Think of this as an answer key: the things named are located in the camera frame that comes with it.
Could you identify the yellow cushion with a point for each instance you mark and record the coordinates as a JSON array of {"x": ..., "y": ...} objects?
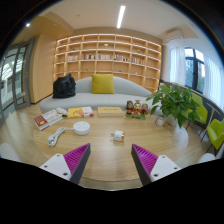
[{"x": 102, "y": 83}]

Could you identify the long ceiling light strip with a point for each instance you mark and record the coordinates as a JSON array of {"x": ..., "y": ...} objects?
[{"x": 121, "y": 16}]

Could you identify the white chair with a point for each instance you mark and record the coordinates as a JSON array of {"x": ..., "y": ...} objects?
[{"x": 207, "y": 158}]

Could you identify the white air conditioner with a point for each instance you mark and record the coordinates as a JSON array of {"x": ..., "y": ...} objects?
[{"x": 174, "y": 35}]

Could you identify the colourful three-figure figurine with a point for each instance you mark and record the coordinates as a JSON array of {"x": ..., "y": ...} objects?
[{"x": 136, "y": 110}]

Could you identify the round white power strip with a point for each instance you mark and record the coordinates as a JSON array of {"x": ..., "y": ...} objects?
[{"x": 81, "y": 128}]

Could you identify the red and white book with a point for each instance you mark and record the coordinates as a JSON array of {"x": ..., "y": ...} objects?
[{"x": 46, "y": 119}]

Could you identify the plain yellow book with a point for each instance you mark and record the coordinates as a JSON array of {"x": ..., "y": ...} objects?
[{"x": 110, "y": 111}]

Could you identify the white dotted pouch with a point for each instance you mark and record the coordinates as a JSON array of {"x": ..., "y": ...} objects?
[{"x": 62, "y": 111}]

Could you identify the green potted plant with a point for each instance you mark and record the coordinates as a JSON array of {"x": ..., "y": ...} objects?
[{"x": 173, "y": 101}]

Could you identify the yellow and white book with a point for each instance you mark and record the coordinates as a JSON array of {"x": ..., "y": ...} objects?
[{"x": 78, "y": 112}]

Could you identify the small pink white can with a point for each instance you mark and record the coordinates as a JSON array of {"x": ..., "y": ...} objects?
[{"x": 160, "y": 120}]

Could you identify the white gold-trimmed cube charger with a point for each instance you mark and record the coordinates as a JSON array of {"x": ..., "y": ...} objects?
[{"x": 118, "y": 136}]

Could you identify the wooden wall shelf unit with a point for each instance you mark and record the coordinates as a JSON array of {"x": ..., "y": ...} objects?
[{"x": 106, "y": 55}]

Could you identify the grey framed glass door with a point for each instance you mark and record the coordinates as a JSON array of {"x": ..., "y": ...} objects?
[{"x": 20, "y": 80}]

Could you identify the grey curved sofa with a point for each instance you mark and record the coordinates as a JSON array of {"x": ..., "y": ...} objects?
[{"x": 96, "y": 99}]

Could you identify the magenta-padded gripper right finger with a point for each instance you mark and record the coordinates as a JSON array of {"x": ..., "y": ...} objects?
[{"x": 163, "y": 166}]

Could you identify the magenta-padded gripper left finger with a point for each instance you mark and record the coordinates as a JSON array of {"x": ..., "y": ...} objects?
[{"x": 56, "y": 165}]

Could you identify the black bag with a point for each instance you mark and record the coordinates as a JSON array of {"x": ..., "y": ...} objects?
[{"x": 64, "y": 86}]

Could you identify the dark framed window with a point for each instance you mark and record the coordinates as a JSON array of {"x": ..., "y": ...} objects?
[{"x": 195, "y": 70}]

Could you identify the green chair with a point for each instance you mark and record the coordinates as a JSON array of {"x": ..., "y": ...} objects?
[
  {"x": 216, "y": 133},
  {"x": 201, "y": 111}
]

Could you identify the white sheer curtain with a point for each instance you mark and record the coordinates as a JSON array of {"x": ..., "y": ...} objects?
[
  {"x": 215, "y": 83},
  {"x": 176, "y": 66}
]

